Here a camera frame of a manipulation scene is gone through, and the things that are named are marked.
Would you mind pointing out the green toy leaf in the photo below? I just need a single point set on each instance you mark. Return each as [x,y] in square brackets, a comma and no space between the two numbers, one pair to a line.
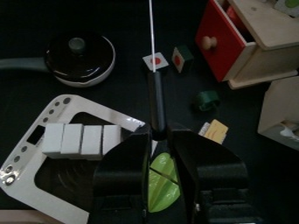
[163,183]

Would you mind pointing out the plain wooden box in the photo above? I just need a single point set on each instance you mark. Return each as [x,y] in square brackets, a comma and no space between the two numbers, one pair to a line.
[281,108]

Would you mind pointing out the small white object in box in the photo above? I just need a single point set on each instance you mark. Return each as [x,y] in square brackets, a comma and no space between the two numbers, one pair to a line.
[290,131]

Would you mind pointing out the white rectangular block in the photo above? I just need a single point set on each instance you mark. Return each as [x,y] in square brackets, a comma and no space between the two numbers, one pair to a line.
[91,141]
[52,140]
[111,138]
[73,140]

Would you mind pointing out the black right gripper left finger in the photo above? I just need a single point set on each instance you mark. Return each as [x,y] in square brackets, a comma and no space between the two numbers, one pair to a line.
[121,175]

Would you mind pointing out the wooden toy cabinet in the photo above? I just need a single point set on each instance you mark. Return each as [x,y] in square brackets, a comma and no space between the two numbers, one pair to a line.
[269,43]

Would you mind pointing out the white toy induction cooktop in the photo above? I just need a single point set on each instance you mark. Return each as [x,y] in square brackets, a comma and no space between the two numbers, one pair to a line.
[27,163]

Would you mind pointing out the tile with green picture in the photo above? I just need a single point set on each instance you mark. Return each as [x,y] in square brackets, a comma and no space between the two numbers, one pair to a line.
[289,5]

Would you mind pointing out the black pot lid green knob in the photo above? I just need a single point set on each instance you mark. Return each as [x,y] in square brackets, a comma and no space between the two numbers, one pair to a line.
[79,57]

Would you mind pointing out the yellow toy cheese slice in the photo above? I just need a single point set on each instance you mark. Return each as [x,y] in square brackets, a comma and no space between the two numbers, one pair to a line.
[217,131]

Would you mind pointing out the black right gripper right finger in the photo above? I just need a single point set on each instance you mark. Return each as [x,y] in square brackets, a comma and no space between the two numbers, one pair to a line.
[214,172]

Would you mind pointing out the red drawer with wooden knob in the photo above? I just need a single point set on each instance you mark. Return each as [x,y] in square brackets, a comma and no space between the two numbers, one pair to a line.
[218,40]

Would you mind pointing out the white cube with red dot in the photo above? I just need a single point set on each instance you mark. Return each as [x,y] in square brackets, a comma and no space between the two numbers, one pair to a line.
[155,61]

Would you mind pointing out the green cube with red dot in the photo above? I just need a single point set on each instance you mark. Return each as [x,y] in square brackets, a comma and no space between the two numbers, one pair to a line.
[181,58]

